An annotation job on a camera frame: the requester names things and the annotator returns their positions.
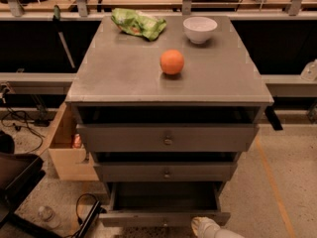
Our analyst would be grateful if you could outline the metal frame rail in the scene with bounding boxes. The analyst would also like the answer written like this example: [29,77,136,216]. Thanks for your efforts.
[0,72,317,97]

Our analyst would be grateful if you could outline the grey bottom drawer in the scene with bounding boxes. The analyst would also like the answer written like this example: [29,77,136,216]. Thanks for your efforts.
[99,181,231,227]

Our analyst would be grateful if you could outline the clear plastic bottle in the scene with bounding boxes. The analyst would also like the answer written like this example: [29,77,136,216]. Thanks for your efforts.
[38,206,60,229]

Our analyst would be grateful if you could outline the green handled tool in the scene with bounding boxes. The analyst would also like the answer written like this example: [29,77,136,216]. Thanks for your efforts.
[53,5,75,68]

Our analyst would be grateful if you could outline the grey drawer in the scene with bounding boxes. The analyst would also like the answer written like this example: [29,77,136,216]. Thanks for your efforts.
[94,162,237,182]
[99,181,231,227]
[76,124,259,152]

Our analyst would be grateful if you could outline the grey top drawer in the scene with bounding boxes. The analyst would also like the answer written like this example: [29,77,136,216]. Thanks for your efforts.
[76,124,259,152]

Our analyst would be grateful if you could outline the wooden box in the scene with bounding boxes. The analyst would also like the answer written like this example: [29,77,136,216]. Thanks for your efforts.
[47,103,98,181]

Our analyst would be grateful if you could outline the orange fruit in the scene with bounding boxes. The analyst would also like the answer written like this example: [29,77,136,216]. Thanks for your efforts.
[159,50,184,75]

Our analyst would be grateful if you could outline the white bowl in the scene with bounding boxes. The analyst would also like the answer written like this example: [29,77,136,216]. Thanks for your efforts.
[183,17,218,44]

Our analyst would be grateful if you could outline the black office chair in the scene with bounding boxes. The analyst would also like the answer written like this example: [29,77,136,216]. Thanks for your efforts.
[0,131,61,238]

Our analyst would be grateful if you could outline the green chip bag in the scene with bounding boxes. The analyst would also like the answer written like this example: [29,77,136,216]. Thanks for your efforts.
[111,8,166,41]

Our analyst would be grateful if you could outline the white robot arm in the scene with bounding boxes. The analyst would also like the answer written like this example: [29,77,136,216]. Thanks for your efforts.
[191,217,245,238]

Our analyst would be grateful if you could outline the black cable loop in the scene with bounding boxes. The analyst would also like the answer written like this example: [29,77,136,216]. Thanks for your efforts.
[75,192,101,226]

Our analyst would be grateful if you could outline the grey drawer cabinet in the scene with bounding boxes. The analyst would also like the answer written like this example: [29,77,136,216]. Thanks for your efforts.
[64,15,274,196]

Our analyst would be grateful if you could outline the grey middle drawer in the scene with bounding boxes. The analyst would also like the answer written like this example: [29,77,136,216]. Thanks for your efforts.
[94,162,237,182]

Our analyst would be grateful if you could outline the red can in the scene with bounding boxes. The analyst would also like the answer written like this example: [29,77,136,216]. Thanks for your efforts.
[71,134,82,149]

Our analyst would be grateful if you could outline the black floor cables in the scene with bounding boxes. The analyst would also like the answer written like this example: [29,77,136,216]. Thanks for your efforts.
[0,86,46,155]

